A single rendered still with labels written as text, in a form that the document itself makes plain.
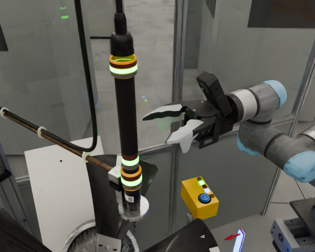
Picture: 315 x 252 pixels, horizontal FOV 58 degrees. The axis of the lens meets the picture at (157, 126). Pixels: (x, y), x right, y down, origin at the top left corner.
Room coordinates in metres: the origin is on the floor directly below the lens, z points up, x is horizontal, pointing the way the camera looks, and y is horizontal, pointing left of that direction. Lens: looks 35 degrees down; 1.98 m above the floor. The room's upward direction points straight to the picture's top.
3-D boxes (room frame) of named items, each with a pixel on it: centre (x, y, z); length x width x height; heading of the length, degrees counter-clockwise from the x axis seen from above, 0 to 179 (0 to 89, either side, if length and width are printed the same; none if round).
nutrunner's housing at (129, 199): (0.43, 0.05, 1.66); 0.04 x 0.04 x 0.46
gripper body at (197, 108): (0.54, -0.12, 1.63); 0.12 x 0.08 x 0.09; 120
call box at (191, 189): (0.83, -0.18, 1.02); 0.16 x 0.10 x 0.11; 21
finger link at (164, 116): (0.52, -0.01, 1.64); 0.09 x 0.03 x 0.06; 99
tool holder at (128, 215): (0.43, 0.06, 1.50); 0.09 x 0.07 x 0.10; 56
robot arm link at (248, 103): (0.58, -0.19, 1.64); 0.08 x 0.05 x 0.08; 30
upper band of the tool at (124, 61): (0.43, 0.05, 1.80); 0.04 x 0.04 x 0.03
